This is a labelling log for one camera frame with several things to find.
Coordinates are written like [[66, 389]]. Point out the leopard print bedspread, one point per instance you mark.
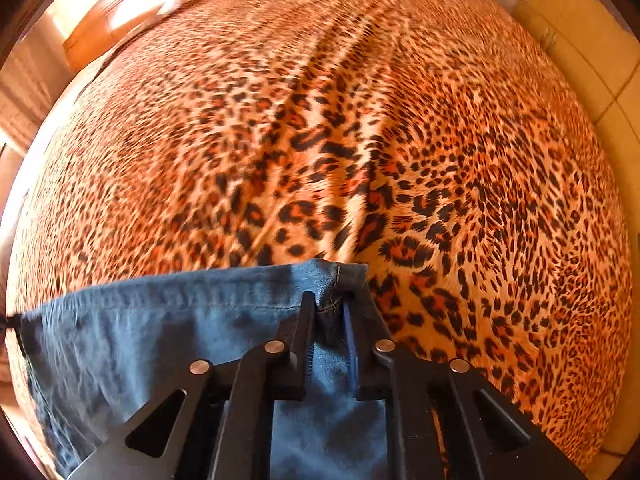
[[430, 140]]

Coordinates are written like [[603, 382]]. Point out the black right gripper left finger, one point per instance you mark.
[[214, 421]]

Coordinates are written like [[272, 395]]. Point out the beige wooden wardrobe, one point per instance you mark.
[[599, 55]]

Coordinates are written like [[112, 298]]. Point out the wooden headboard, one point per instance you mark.
[[103, 26]]

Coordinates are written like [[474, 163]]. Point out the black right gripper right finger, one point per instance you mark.
[[443, 420]]

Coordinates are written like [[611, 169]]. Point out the blue denim pants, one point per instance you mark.
[[95, 356]]

